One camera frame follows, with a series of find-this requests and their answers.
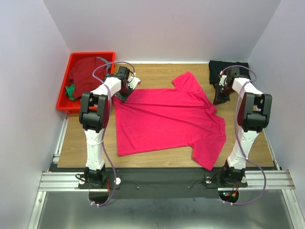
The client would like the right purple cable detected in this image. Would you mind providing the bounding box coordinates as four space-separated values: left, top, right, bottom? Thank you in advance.
219 65 267 206

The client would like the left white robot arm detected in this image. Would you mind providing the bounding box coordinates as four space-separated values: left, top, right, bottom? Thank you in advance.
76 66 141 189

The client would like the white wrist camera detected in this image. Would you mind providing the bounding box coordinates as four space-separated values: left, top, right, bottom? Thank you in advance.
219 71 227 87
127 73 141 89

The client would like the aluminium frame rail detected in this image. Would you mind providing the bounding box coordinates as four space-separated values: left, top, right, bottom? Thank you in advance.
28 114 305 229

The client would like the green t shirt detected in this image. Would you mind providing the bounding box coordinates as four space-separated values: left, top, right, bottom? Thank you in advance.
65 84 79 101

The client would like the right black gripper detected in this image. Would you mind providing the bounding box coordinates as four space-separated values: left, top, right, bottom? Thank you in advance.
212 83 235 105

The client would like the pink t shirt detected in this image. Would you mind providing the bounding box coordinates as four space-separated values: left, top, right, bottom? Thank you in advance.
113 72 226 170

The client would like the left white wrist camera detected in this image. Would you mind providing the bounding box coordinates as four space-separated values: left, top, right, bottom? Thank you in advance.
127 73 141 89

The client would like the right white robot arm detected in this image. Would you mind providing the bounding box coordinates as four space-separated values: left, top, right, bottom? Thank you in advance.
213 65 273 186

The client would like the grey t shirt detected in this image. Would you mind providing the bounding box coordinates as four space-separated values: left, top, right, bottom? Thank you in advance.
95 57 111 81

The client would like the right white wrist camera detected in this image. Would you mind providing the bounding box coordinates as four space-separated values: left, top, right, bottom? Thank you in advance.
219 71 227 87

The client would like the dark red t shirt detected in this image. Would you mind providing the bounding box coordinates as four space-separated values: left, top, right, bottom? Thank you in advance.
70 57 101 97

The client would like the folded black t shirt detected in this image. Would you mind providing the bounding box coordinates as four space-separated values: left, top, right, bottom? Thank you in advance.
208 60 249 87

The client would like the purple cable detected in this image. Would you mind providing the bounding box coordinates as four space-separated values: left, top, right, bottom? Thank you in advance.
91 61 136 207
219 65 267 206

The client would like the red plastic bin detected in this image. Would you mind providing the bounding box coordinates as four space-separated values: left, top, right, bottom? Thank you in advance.
56 51 115 114

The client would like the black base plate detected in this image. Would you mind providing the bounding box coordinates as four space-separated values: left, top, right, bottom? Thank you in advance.
49 167 248 200

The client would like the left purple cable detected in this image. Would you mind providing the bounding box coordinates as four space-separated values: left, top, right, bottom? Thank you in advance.
91 61 136 207

